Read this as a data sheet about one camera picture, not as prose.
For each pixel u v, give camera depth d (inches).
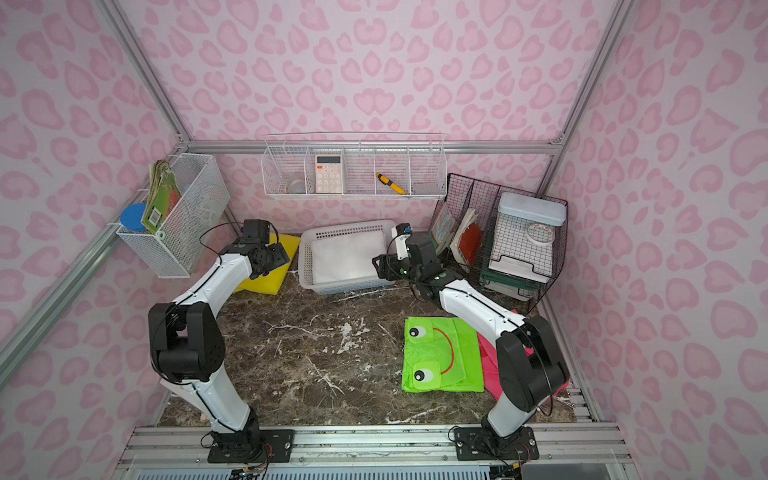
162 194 28.5
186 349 19.3
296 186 36.6
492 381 31.8
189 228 29.4
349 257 40.7
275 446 28.4
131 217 25.2
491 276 36.4
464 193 43.3
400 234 30.0
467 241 40.6
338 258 40.7
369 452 28.7
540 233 36.4
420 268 25.8
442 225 43.5
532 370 17.5
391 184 37.9
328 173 36.7
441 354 33.8
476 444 28.7
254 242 28.9
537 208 38.3
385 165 40.5
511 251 34.1
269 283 39.9
